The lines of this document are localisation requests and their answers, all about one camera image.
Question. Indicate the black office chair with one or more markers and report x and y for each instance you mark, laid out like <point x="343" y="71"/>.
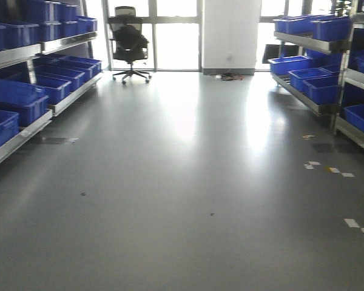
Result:
<point x="130" y="43"/>

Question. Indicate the right steel shelving rack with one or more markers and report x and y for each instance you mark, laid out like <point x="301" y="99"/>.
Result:
<point x="328" y="73"/>

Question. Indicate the steel shelving rack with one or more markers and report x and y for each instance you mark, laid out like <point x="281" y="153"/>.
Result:
<point x="46" y="64"/>
<point x="328" y="73"/>

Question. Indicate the left steel shelving rack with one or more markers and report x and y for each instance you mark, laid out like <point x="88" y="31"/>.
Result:
<point x="46" y="64"/>

